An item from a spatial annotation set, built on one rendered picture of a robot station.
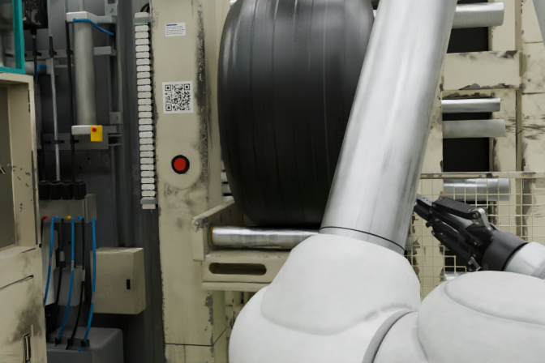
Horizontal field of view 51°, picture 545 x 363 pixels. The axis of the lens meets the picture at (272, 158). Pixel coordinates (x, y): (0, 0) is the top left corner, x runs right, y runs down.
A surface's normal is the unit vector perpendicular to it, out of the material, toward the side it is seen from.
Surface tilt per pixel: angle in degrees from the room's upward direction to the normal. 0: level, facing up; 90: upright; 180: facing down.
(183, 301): 90
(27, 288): 90
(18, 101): 90
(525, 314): 51
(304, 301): 59
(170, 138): 90
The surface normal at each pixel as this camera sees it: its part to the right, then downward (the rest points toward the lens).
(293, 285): -0.69, -0.46
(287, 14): -0.18, -0.54
